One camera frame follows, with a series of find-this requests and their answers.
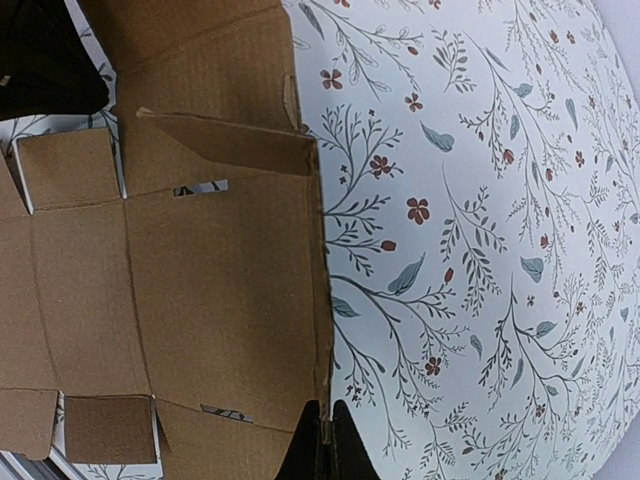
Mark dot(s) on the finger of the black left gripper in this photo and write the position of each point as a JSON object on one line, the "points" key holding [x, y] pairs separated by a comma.
{"points": [[45, 69]]}

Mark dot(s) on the floral patterned table mat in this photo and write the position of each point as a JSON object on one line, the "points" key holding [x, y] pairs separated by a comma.
{"points": [[479, 182]]}

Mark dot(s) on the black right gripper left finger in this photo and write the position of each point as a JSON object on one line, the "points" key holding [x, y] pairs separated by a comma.
{"points": [[304, 457]]}

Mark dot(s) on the aluminium front rail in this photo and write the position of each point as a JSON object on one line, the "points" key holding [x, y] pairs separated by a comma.
{"points": [[18, 467]]}

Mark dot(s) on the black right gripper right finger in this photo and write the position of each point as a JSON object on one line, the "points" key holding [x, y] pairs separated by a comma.
{"points": [[346, 457]]}

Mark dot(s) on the brown cardboard box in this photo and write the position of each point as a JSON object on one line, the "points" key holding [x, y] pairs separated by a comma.
{"points": [[166, 284]]}

